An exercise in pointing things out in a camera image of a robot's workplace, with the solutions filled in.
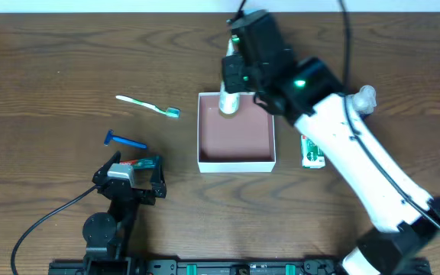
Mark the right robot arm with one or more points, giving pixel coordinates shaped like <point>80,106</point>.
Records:
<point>405,217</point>

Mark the small clear pump bottle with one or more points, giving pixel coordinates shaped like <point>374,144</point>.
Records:
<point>364,101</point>

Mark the green white soap box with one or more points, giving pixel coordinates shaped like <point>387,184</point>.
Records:
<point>311,155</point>

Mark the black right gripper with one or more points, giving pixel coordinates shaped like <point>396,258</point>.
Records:
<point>234,72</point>

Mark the white Pantene tube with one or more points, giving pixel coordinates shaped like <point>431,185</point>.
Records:
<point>229,97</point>

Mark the blue disposable razor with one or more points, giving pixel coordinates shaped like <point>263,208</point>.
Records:
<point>110,136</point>

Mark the red green toothpaste tube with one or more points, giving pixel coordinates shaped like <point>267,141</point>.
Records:
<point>147,163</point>

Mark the white green toothbrush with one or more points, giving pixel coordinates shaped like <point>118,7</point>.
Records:
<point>169,112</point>

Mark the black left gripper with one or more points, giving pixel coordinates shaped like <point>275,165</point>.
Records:
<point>135,193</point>

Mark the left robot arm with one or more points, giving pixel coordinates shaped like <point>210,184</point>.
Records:
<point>107,234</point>

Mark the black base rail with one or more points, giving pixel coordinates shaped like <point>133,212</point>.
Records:
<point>309,266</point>

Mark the white square box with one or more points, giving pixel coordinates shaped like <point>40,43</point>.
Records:
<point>240,143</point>

